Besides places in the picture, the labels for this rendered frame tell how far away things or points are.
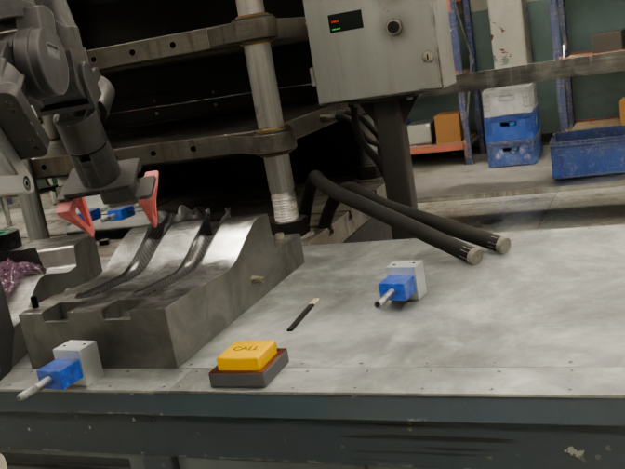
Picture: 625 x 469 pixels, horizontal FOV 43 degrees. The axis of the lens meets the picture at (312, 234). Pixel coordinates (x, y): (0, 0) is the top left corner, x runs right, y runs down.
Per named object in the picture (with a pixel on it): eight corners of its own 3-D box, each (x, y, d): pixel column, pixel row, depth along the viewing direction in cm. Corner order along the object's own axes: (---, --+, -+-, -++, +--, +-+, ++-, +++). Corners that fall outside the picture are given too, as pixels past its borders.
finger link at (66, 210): (84, 221, 121) (60, 172, 115) (128, 215, 120) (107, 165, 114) (73, 251, 116) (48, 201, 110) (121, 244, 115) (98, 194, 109)
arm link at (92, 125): (45, 121, 102) (87, 114, 102) (58, 94, 108) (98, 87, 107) (65, 165, 107) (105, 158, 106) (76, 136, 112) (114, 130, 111)
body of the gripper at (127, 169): (76, 178, 116) (57, 136, 111) (143, 167, 115) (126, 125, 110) (66, 206, 111) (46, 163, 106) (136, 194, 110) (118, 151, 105)
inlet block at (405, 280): (395, 322, 115) (391, 287, 114) (365, 321, 118) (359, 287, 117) (427, 292, 126) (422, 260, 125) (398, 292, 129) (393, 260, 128)
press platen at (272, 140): (309, 205, 177) (296, 126, 173) (-110, 241, 226) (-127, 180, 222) (402, 143, 252) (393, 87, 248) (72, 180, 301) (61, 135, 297)
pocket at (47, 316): (74, 335, 117) (68, 312, 116) (46, 336, 119) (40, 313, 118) (93, 324, 121) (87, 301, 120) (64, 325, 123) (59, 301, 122)
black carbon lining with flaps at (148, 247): (153, 308, 118) (140, 247, 116) (67, 311, 124) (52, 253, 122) (252, 243, 149) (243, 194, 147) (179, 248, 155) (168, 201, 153)
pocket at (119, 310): (136, 334, 113) (130, 309, 112) (105, 334, 115) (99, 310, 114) (152, 322, 117) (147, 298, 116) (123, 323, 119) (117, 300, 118)
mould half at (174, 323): (178, 368, 112) (157, 277, 109) (32, 368, 121) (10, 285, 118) (304, 261, 157) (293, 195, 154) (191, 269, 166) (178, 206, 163)
